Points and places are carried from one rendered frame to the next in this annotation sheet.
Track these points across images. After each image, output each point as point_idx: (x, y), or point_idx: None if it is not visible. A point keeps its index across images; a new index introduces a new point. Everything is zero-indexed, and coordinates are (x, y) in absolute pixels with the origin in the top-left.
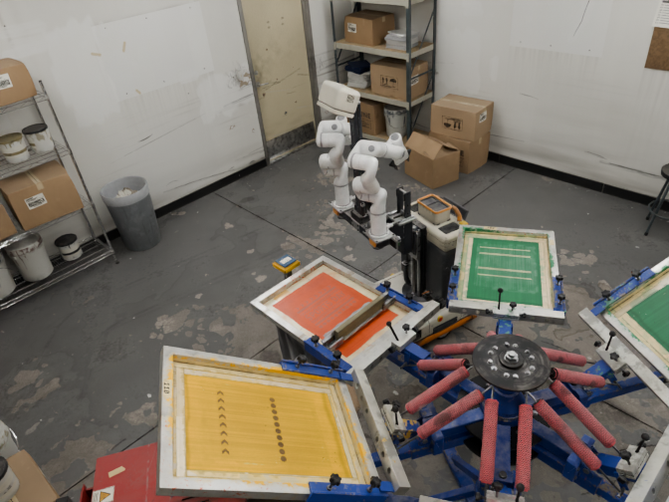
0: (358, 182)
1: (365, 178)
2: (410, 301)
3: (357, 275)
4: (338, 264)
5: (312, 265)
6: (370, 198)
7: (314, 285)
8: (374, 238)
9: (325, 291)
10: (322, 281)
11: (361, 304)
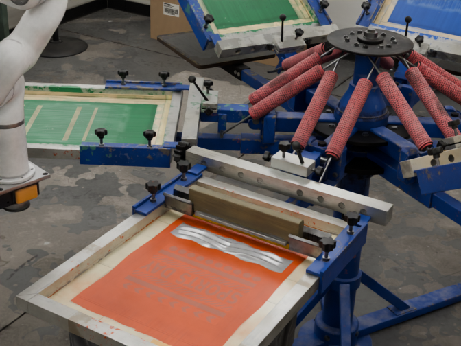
0: (22, 47)
1: (64, 9)
2: (182, 176)
3: (100, 239)
4: (57, 267)
5: (59, 307)
6: (16, 86)
7: (123, 307)
8: (33, 176)
9: (143, 288)
10: (107, 297)
11: (179, 239)
